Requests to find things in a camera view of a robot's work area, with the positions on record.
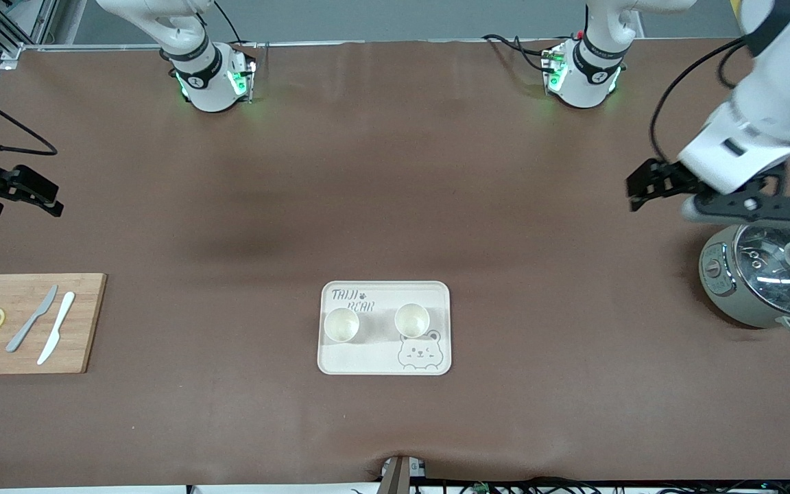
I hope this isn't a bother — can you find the white IKEA cup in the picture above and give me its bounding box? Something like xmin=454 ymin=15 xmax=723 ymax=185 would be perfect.
xmin=394 ymin=303 xmax=430 ymax=339
xmin=324 ymin=307 xmax=360 ymax=342

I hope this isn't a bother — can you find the grey electric cooking pot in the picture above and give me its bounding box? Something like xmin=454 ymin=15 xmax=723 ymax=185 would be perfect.
xmin=699 ymin=218 xmax=790 ymax=336

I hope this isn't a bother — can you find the grey plastic knife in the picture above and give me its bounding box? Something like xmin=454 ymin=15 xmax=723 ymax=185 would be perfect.
xmin=5 ymin=285 xmax=59 ymax=353

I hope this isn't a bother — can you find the white plastic knife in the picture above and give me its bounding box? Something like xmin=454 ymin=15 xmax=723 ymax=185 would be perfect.
xmin=37 ymin=292 xmax=76 ymax=366

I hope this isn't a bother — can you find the glass pot lid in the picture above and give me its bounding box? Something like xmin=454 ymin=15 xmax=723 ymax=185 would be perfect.
xmin=734 ymin=218 xmax=790 ymax=318

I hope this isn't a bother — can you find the wooden cutting board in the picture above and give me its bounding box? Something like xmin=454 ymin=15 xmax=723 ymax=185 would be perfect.
xmin=0 ymin=273 xmax=108 ymax=375

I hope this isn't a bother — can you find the brown table mat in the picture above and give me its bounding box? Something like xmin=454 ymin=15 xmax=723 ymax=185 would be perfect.
xmin=0 ymin=38 xmax=790 ymax=489

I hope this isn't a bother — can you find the beige bear print tray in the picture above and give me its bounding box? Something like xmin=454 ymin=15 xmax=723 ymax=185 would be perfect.
xmin=318 ymin=281 xmax=452 ymax=376

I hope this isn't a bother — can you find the metal table clamp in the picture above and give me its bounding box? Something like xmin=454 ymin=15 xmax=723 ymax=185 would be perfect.
xmin=380 ymin=456 xmax=427 ymax=494

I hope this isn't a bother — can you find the aluminium frame profile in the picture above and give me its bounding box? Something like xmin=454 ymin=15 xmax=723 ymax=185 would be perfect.
xmin=0 ymin=0 xmax=87 ymax=50

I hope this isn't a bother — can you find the black base cable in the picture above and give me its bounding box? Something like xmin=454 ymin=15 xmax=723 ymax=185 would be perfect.
xmin=482 ymin=33 xmax=555 ymax=73
xmin=211 ymin=0 xmax=243 ymax=45

